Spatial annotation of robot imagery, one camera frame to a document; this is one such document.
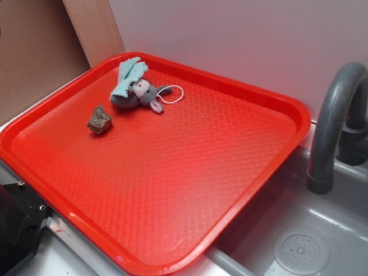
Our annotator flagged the grey toy sink basin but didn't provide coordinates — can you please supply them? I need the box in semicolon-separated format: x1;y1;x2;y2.
206;132;367;275

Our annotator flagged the grey curved faucet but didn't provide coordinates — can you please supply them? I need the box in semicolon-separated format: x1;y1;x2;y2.
307;62;367;194

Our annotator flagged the grey plush bunny toy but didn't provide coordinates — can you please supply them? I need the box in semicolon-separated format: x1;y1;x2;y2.
110;79;185;114

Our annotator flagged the light blue cloth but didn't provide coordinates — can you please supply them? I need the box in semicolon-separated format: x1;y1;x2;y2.
110;57;148;98

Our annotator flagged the wooden board panel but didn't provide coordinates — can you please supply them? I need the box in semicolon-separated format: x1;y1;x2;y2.
63;0;125;67

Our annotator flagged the red plastic tray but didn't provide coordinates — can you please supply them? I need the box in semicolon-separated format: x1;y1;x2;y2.
1;53;311;275

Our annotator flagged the brown cardboard sheet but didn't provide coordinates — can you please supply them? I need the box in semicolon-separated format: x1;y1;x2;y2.
1;1;90;124

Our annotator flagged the brown rock chunk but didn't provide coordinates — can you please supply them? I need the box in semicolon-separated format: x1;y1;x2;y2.
86;105;112;135

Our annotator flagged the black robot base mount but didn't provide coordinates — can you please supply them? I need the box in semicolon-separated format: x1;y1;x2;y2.
1;183;49;275

